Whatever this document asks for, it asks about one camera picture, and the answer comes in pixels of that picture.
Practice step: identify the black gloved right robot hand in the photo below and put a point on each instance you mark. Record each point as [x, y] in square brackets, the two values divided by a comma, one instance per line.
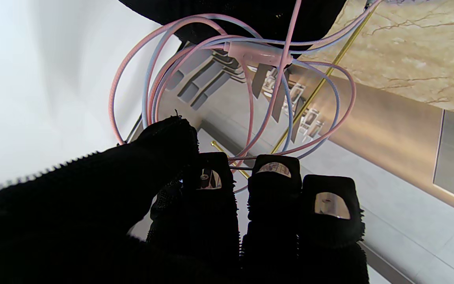
[250, 17]

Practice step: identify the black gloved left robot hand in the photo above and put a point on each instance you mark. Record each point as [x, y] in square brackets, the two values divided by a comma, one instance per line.
[132, 213]

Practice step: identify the gold T rack marble base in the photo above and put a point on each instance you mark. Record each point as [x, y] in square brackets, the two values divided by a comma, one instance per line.
[317, 86]

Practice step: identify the dark upright desk monitor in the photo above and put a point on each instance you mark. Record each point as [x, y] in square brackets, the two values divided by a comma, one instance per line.
[297, 120]
[279, 104]
[261, 81]

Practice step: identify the clear acrylic name holder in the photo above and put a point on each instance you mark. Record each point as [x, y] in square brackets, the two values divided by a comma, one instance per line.
[309, 124]
[290, 92]

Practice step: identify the brown wooden conference table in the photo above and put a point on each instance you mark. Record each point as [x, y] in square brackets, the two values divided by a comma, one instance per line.
[388, 130]

